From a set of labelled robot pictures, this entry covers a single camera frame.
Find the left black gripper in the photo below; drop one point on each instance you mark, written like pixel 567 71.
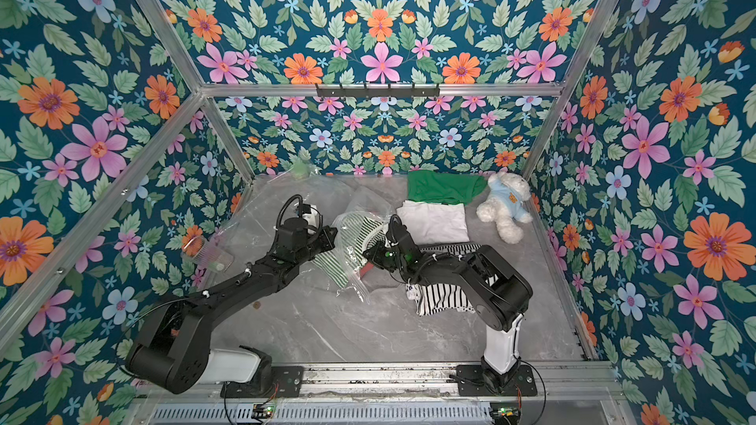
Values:
pixel 327 241

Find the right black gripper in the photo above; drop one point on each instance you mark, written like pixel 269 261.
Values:
pixel 393 235

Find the green white striped garment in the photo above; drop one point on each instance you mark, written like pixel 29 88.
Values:
pixel 357 232

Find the clear plastic vacuum bag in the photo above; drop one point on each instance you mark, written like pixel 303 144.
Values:
pixel 260 278

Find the black white striped garment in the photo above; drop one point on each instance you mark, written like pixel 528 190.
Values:
pixel 443 298

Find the green t-shirt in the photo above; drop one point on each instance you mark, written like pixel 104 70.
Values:
pixel 425 186

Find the red garment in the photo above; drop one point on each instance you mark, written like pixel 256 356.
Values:
pixel 365 270

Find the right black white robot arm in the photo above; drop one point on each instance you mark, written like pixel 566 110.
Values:
pixel 495 290

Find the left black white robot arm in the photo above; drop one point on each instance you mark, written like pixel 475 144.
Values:
pixel 173 347

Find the white teddy bear blue shirt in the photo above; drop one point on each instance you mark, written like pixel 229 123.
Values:
pixel 505 205

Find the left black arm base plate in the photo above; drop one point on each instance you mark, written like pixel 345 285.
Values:
pixel 266 381

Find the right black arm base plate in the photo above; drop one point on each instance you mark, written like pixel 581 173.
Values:
pixel 476 380

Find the black wall hook rail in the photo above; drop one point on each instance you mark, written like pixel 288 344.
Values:
pixel 377 91

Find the aluminium front rail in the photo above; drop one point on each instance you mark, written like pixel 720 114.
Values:
pixel 560 380

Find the white slotted cable duct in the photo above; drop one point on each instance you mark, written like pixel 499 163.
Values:
pixel 324 413

